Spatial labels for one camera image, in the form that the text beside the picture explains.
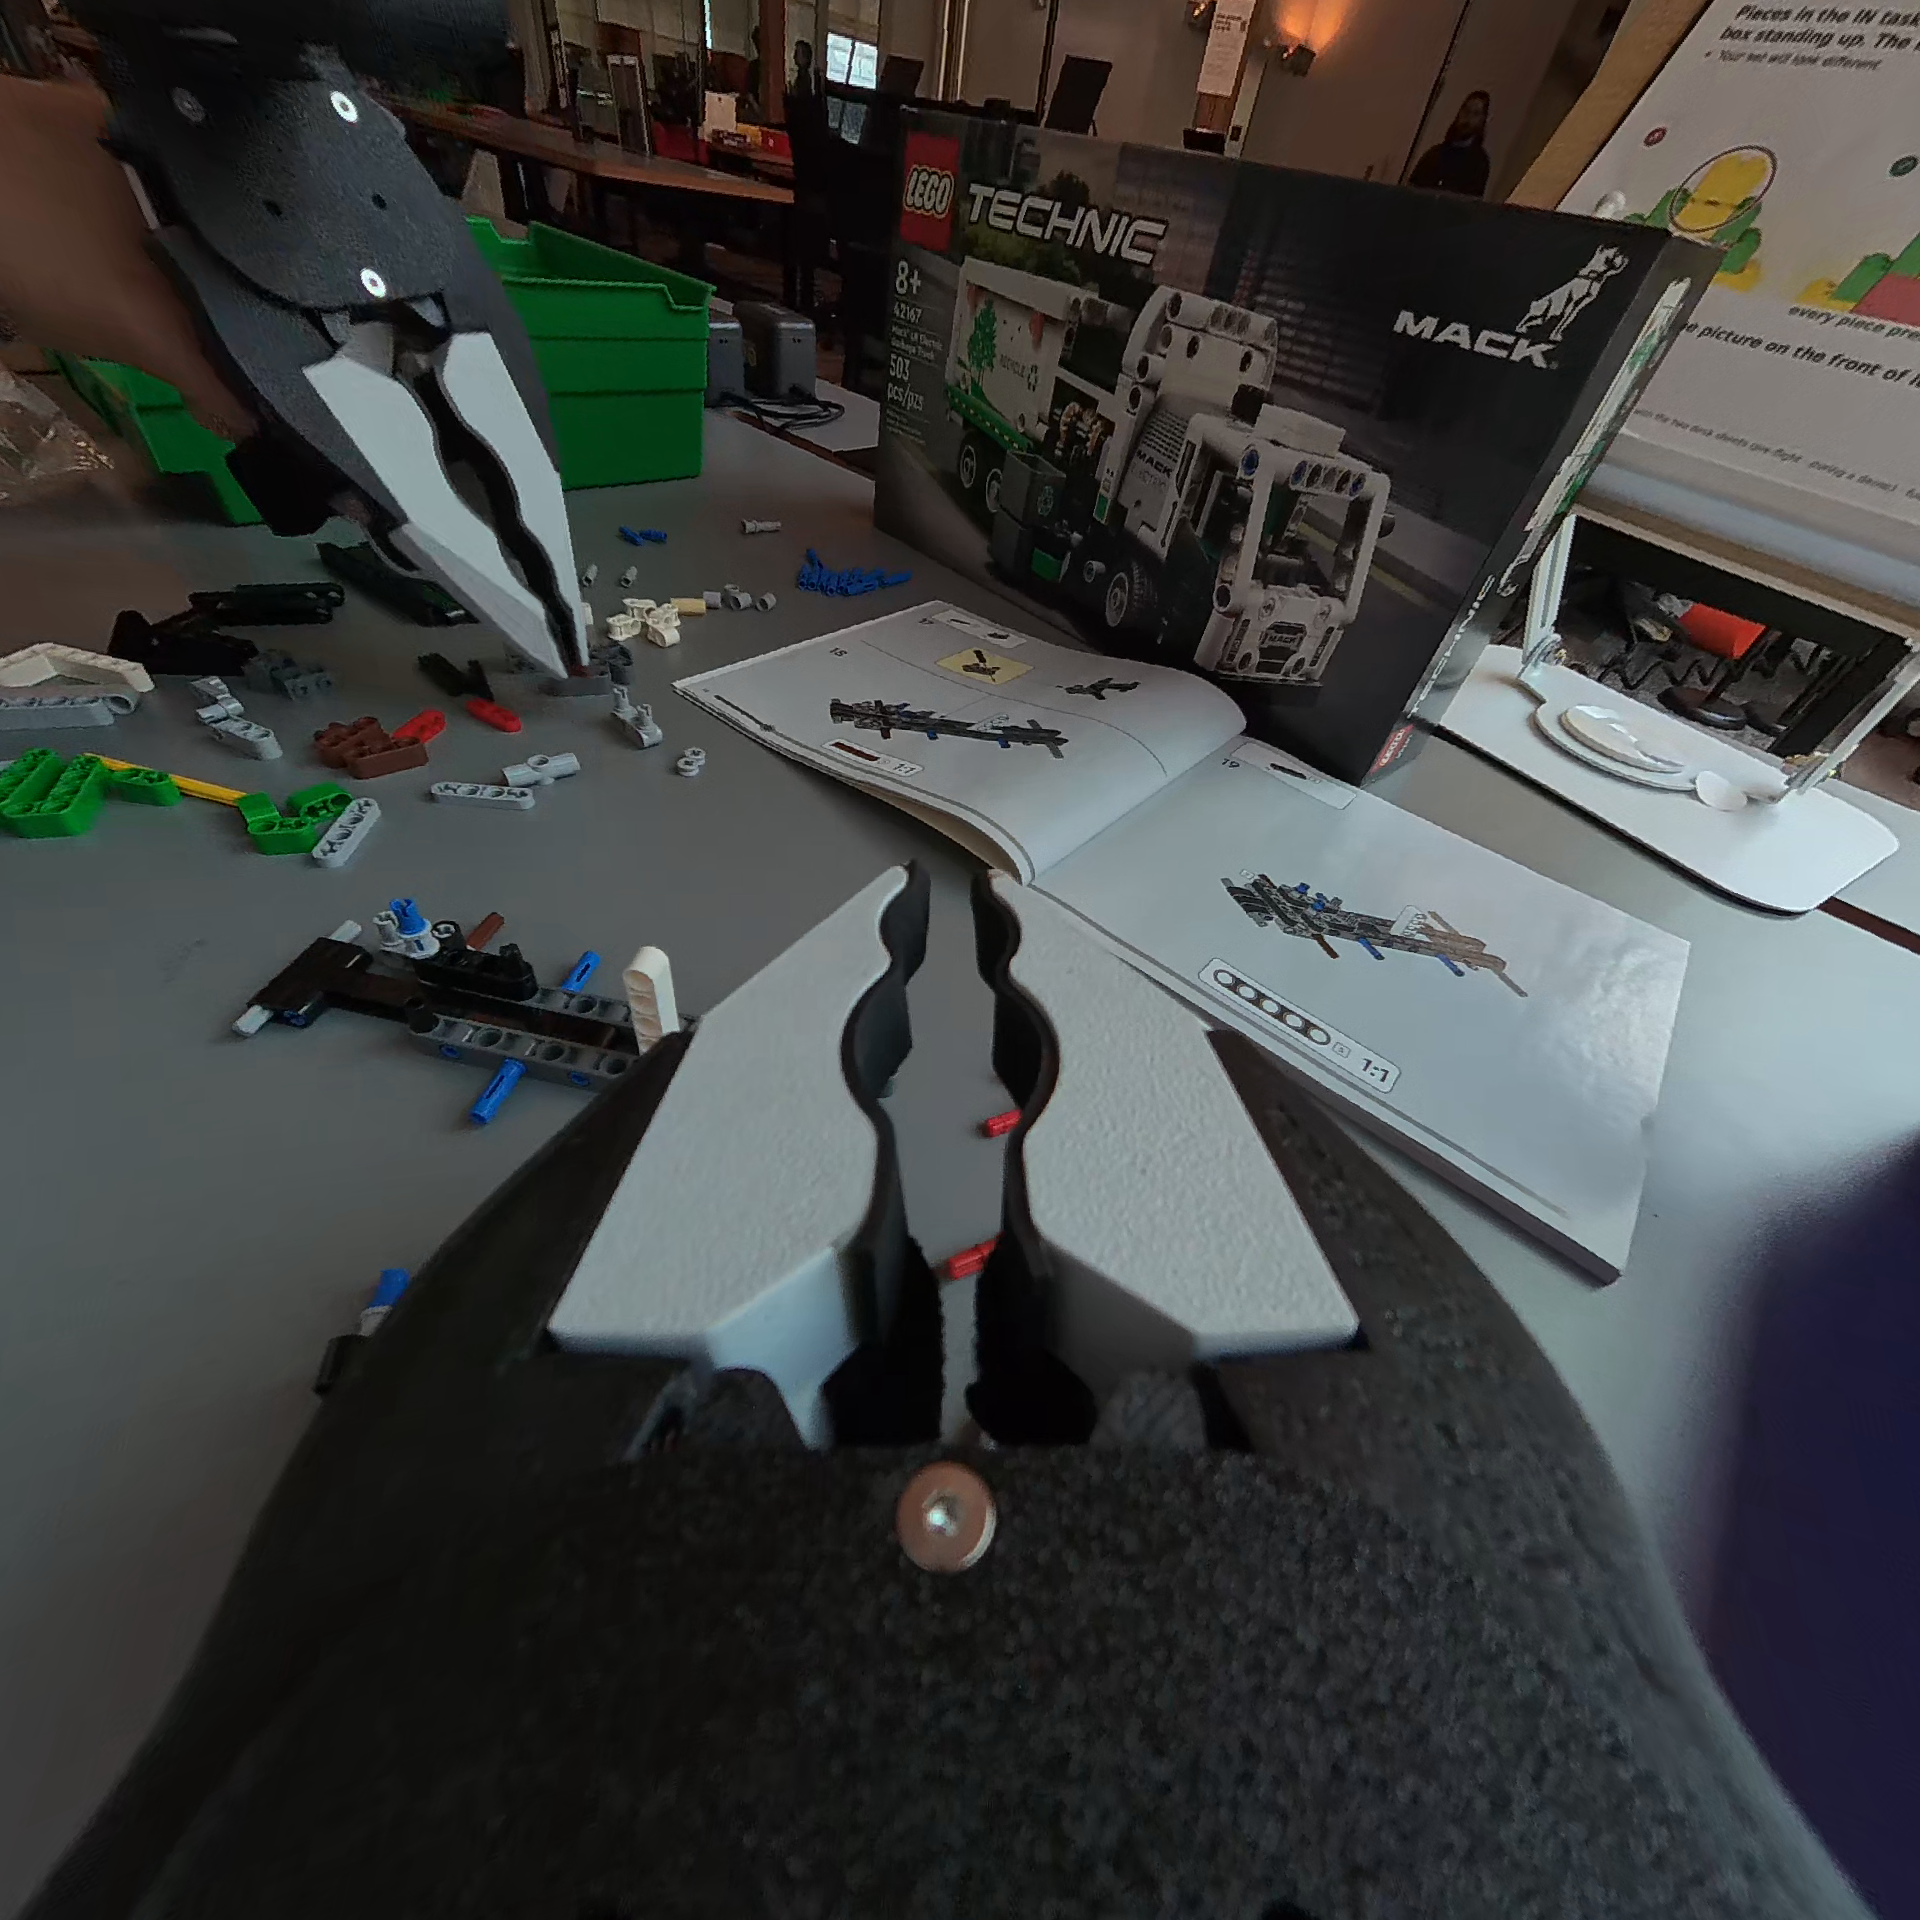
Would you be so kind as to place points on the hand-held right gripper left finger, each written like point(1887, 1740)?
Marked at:
point(721, 1155)

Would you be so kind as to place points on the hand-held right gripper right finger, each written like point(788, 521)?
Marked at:
point(1162, 1155)

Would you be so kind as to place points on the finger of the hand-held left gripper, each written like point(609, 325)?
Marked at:
point(504, 428)
point(393, 450)

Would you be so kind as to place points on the black lego beam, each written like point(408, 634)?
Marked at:
point(174, 642)
point(376, 579)
point(266, 599)

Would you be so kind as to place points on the black lego piece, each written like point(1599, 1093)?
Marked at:
point(450, 672)
point(332, 1359)

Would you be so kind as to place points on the dark grey lego piece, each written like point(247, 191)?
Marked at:
point(285, 672)

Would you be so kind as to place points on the partly built lego assembly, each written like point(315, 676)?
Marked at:
point(494, 1029)

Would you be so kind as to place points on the red lego piece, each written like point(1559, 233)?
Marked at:
point(492, 712)
point(420, 726)

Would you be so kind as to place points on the brown lego piece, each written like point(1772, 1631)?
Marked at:
point(356, 747)

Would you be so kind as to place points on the pile of blue lego pins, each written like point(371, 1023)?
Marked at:
point(849, 575)

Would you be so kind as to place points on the small green lego piece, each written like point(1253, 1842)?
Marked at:
point(292, 821)

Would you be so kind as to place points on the white lego panel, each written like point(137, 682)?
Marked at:
point(76, 667)

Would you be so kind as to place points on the yellow lego axle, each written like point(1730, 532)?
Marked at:
point(194, 784)

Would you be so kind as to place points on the light grey lego beam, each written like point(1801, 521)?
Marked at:
point(59, 711)

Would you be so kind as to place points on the large green lego piece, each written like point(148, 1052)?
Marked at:
point(68, 787)

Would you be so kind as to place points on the truck lego set box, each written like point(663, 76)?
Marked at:
point(1350, 375)

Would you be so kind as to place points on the long wooden table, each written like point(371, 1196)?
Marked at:
point(600, 166)

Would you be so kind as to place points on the open instruction booklet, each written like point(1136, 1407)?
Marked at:
point(1426, 990)

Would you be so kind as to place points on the clear plastic bag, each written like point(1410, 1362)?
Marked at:
point(31, 435)

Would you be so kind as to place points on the black chair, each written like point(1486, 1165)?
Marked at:
point(1072, 92)
point(894, 92)

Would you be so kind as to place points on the white disc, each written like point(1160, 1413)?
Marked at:
point(1614, 736)

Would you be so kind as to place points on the dark purple cloth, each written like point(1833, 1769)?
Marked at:
point(1830, 1472)

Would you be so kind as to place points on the instruction poster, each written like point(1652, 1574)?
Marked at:
point(1801, 224)

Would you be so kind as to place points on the wall lamp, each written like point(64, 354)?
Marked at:
point(1298, 33)

